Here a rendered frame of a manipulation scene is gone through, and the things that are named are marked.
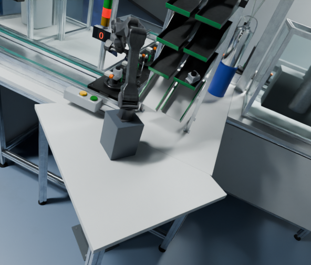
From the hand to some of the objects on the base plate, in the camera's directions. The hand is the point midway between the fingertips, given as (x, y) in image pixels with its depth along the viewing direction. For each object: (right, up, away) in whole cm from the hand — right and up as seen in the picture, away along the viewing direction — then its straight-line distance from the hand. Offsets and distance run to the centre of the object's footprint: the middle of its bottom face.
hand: (121, 54), depth 147 cm
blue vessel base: (+73, -10, +74) cm, 104 cm away
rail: (-39, -20, +9) cm, 44 cm away
